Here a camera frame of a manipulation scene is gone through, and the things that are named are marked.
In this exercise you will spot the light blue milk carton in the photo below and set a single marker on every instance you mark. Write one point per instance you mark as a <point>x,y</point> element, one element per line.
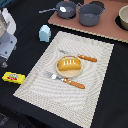
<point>44,33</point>

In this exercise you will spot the small grey saucepan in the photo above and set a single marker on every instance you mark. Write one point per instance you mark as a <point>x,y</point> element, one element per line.
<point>65,9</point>

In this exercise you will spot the fork with wooden handle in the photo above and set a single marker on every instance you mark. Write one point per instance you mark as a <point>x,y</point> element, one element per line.
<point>55,77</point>

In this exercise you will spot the orange toy bread loaf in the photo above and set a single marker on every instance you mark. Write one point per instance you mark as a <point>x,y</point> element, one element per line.
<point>69,64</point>

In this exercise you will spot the knife with wooden handle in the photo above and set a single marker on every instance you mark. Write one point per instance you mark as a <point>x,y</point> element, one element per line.
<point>78,55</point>

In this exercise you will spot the large grey pot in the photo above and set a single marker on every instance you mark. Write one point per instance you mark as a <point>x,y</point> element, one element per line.
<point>89,14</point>

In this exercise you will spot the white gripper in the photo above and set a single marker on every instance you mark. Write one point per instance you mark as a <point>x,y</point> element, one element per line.
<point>7,39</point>

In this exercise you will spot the yellow butter box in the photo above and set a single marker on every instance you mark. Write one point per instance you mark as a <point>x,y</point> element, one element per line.
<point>13,77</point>

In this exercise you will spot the pink stove mat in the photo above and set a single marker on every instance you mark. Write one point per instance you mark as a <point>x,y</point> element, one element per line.
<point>106,27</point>

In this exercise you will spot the woven beige placemat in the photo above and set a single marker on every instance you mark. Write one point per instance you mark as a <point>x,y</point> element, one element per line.
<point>66,101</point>

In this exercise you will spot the round wooden plate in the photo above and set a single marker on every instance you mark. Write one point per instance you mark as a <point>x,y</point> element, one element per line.
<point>68,73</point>

